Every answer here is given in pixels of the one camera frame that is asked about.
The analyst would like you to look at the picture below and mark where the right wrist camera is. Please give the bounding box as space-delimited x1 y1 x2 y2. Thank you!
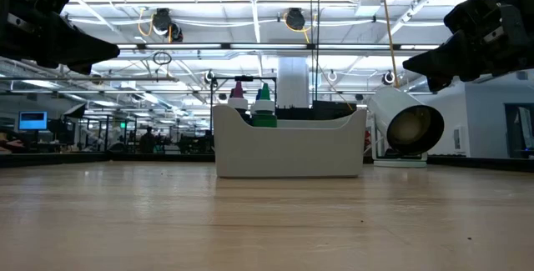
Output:
443 0 489 34

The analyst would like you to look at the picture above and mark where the long ceiling light bar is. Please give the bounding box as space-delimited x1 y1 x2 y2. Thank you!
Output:
118 42 439 52

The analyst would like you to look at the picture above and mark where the person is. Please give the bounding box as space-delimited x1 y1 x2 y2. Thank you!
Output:
139 126 157 154

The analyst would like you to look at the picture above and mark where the grey plastic bin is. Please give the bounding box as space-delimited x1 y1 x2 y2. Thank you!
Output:
212 103 368 179

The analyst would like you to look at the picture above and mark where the white cylindrical spotlight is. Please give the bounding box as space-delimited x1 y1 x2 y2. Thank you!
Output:
366 86 446 168

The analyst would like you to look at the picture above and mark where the yellow hanging cable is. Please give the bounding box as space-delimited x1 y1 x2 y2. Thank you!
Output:
378 0 401 89

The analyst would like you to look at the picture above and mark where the black hanging cable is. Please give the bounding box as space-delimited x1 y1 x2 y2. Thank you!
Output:
309 0 321 109

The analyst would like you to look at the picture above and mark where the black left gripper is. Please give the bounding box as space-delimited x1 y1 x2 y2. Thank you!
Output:
0 0 121 76

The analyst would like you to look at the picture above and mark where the background black rig frame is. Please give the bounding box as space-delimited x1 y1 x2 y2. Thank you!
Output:
209 75 279 109

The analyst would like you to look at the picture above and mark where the blue-screen computer monitor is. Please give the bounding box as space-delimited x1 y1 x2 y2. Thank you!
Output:
18 110 48 132

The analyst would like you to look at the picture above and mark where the large purple-tipped colouring bottle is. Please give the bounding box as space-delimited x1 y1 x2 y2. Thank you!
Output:
227 80 249 124

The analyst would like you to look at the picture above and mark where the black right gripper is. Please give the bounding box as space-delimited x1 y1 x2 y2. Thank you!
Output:
402 2 534 93

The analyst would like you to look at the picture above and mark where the white building pillar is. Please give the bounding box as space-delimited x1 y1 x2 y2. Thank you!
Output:
276 57 310 109

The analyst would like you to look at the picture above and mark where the large green-tipped colouring bottle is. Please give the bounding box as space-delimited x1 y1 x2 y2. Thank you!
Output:
250 82 279 129

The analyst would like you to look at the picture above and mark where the black ceiling cable reel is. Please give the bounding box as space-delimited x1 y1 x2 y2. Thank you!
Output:
150 8 184 43
283 7 308 32

